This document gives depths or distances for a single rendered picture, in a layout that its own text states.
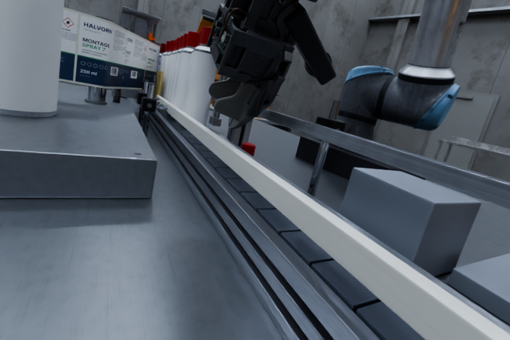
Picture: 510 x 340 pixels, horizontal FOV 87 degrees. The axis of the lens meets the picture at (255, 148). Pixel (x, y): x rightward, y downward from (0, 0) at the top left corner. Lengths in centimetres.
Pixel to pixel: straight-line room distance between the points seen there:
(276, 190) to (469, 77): 853
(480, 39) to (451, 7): 821
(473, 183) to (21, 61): 50
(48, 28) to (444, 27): 71
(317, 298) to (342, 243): 3
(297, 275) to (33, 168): 27
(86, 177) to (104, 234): 8
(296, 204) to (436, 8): 59
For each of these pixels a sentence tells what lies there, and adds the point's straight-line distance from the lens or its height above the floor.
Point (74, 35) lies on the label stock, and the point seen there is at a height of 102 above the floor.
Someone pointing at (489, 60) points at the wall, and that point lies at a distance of 872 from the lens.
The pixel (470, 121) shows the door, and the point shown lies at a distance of 844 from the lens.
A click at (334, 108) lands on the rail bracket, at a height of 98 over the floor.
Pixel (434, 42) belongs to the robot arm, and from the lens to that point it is 72.
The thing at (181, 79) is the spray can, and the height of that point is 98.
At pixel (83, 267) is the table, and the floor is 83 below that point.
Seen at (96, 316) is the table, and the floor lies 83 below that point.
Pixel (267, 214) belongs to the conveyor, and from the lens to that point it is 24.
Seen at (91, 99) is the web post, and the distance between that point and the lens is 72.
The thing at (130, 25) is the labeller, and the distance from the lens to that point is 98.
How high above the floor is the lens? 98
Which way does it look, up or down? 11 degrees down
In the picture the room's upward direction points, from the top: 13 degrees clockwise
